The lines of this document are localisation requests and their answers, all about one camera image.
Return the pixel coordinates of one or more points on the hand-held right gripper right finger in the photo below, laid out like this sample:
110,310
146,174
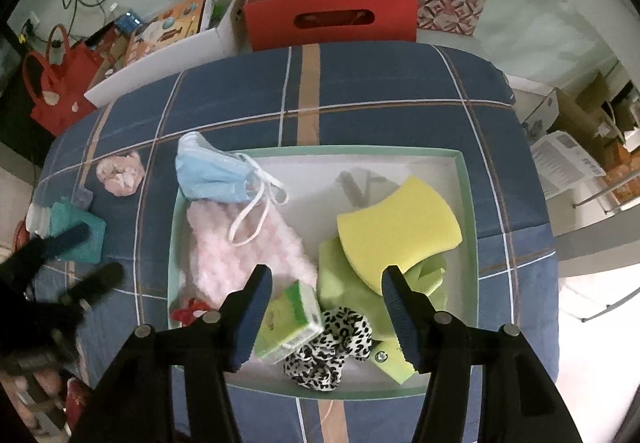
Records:
400,323

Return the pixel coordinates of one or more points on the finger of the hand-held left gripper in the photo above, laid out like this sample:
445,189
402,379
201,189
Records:
70,238
97,280

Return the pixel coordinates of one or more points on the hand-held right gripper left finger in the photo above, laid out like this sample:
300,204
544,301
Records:
252,323

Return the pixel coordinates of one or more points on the teal cloth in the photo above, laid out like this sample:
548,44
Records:
65,215

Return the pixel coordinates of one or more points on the green tissue pack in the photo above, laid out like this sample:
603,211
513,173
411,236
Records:
290,318

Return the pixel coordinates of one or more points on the red and white scrunchie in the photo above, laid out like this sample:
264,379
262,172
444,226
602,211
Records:
190,310

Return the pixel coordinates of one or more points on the leopard print scrunchie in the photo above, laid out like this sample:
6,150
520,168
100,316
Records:
325,348

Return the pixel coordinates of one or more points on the yellow sponge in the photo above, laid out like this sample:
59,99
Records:
395,228

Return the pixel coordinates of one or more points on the blue face mask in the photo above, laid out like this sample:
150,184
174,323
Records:
210,173

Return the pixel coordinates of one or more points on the green rimmed white box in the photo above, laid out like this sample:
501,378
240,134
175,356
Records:
320,173

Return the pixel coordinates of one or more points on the small grey item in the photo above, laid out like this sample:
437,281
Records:
82,197

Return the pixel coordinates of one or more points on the pink fluffy cloth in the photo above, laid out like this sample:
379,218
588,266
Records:
235,263

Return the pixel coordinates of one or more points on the light green cloth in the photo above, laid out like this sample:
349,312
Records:
345,288

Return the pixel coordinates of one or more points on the pink scrunchie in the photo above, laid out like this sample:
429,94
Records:
120,173

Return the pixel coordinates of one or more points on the red patterned floor item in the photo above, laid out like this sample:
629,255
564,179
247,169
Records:
77,398

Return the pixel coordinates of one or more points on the red tote bag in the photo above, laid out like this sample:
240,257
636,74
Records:
60,93

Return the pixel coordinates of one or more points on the white cardboard box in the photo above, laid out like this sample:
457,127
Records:
165,60

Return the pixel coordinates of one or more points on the orange toy box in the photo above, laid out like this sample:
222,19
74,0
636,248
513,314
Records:
170,30

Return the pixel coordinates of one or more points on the blue plaid blanket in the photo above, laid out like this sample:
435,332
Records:
375,88

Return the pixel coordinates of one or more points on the stack of cardboard boxes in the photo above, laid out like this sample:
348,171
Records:
575,118

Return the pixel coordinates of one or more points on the wall power outlet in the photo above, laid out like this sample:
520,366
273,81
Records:
30,25

